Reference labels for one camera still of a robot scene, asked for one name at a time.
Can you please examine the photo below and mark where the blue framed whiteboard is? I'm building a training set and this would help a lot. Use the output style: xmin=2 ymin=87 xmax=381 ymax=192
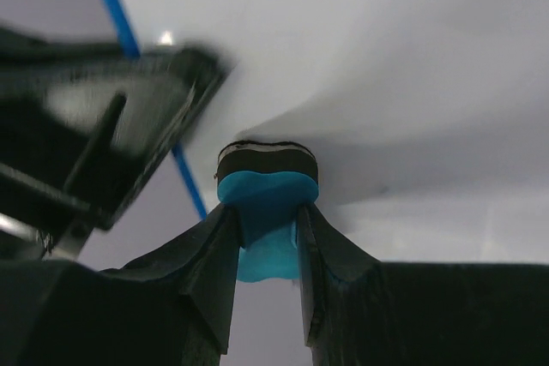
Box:
xmin=113 ymin=0 xmax=548 ymax=263

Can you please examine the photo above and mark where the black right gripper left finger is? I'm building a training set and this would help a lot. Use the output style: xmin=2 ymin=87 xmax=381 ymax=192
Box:
xmin=1 ymin=205 xmax=238 ymax=365

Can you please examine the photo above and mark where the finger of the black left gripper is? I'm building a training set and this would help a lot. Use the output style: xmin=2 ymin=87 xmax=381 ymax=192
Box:
xmin=1 ymin=27 xmax=229 ymax=255

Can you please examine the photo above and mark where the blue whiteboard eraser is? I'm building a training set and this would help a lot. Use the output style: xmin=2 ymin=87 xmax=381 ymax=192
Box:
xmin=216 ymin=140 xmax=319 ymax=283

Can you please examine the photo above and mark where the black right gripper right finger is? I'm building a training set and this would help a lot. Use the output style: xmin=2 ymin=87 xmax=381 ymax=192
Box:
xmin=297 ymin=205 xmax=548 ymax=365

